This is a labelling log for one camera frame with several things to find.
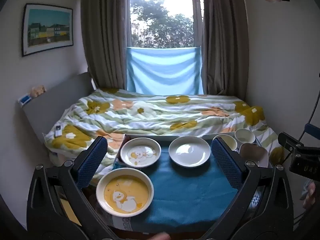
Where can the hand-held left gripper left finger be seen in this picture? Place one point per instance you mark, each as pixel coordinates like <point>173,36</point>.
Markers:
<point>91,162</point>

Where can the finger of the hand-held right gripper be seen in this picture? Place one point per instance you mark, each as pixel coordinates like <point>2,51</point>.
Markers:
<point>313,130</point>
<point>290,143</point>

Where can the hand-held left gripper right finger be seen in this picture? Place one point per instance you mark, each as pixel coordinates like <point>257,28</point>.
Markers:
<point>226,162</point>

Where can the cream round bowl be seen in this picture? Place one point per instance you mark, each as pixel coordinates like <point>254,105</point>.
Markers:
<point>228,141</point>

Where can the pink heart-shaped dish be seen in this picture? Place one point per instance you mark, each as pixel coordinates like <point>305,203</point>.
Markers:
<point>255,155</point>

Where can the white ribbed bowl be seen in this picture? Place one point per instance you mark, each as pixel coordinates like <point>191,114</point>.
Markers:
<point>245,135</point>

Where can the plain white plate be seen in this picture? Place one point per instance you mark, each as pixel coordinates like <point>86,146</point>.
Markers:
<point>189,150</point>

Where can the yellow duck print bowl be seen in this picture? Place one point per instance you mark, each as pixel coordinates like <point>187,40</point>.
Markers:
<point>125,192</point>

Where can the white duck print plate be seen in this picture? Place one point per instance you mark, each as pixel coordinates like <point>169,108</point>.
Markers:
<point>140,153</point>

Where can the person's right hand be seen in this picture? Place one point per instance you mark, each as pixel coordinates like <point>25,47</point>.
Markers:
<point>310,196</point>

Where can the white remote control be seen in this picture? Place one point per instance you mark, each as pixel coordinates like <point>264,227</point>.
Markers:
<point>58,130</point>

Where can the triangle pattern mat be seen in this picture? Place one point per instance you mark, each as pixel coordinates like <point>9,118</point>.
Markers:
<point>257,198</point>

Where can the teal blue towel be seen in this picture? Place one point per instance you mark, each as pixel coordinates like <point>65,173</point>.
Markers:
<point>185,187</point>

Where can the grey headboard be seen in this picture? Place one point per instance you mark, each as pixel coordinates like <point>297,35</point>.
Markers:
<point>50,105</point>

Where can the floral blanket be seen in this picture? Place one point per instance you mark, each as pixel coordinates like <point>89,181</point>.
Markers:
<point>150,112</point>

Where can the beige plush item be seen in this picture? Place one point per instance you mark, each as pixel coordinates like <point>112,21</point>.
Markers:
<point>38,90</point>

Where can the blue and white box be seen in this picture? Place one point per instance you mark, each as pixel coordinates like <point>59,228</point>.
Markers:
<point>24,100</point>

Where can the light blue hanging cloth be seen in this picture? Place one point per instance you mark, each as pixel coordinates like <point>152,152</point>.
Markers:
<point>162,70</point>

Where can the brown curtain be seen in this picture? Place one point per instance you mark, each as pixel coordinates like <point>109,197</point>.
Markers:
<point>222,37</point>
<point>105,35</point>

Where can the framed picture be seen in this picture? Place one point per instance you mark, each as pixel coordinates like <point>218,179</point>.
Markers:
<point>47,28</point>

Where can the window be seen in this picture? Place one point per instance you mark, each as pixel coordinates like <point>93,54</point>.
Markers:
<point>162,12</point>

